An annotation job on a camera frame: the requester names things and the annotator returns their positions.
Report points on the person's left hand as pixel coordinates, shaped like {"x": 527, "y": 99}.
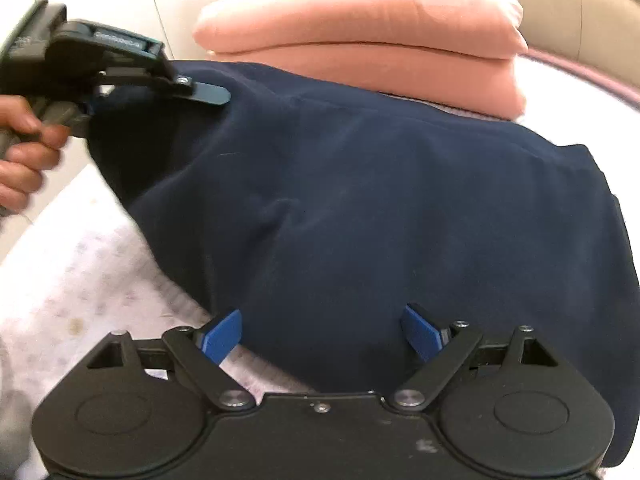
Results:
{"x": 25, "y": 160}

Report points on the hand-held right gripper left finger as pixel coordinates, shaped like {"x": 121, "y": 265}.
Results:
{"x": 225, "y": 333}

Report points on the mauve bed sheet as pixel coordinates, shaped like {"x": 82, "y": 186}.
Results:
{"x": 590, "y": 72}

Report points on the beige padded headboard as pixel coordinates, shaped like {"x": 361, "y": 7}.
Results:
{"x": 575, "y": 10}

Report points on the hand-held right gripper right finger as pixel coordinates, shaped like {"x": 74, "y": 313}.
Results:
{"x": 422, "y": 332}

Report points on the large pink pillow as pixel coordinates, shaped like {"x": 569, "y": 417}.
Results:
{"x": 360, "y": 10}

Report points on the navy hoodie with white stripes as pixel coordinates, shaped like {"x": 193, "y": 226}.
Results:
{"x": 350, "y": 200}

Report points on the flat pink pillow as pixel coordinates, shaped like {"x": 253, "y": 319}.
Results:
{"x": 425, "y": 80}

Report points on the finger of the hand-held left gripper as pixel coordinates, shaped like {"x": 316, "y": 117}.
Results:
{"x": 200, "y": 92}
{"x": 93, "y": 108}

